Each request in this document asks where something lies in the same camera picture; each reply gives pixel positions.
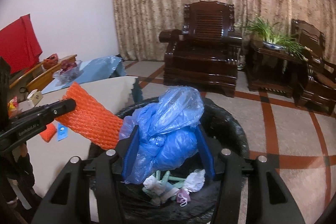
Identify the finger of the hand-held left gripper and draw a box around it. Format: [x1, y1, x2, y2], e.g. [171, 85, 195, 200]
[10, 98, 77, 141]

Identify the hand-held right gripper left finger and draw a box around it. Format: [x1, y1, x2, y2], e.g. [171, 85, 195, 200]
[31, 124, 139, 224]

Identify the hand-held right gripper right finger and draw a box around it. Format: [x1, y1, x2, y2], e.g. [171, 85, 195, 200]
[196, 124, 306, 224]

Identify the black trash bin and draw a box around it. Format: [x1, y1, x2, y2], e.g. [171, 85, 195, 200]
[88, 97, 250, 224]

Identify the white tissue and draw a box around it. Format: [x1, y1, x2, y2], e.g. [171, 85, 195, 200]
[143, 174, 163, 195]
[188, 169, 206, 191]

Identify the green rubber glove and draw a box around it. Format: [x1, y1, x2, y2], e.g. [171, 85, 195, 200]
[154, 170, 184, 188]
[142, 183, 179, 205]

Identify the blue plastic bag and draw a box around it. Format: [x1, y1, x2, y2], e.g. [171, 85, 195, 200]
[119, 86, 205, 185]

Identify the large orange foam net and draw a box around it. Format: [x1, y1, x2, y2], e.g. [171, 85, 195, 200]
[56, 82, 124, 150]

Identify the pink face mask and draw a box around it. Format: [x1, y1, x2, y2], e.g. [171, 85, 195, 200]
[176, 187, 190, 207]

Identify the red patterned packet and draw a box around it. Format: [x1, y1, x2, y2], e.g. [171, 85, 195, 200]
[7, 97, 20, 117]

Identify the tissue box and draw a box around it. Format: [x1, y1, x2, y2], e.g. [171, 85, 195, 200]
[26, 90, 43, 106]

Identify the small orange foam net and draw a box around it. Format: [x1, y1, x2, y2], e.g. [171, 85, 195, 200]
[39, 124, 58, 143]

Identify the blue paper card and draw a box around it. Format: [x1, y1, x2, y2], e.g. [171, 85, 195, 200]
[56, 123, 69, 141]

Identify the glass fruit bowl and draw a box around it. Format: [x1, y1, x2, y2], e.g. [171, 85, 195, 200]
[52, 60, 83, 84]

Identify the red cloth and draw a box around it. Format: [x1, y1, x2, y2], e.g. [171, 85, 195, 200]
[0, 14, 43, 75]

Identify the blue tablecloth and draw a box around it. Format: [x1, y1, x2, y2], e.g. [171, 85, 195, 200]
[41, 55, 126, 94]

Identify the dark wooden armchair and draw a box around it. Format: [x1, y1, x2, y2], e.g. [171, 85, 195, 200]
[159, 1, 243, 98]
[291, 19, 336, 116]

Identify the dark wooden side table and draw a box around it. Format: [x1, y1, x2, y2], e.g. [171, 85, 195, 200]
[247, 40, 307, 98]

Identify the potted green plant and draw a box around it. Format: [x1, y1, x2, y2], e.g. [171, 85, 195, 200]
[243, 17, 307, 62]

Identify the beige patterned curtain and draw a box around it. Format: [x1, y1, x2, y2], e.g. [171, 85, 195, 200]
[108, 0, 334, 67]

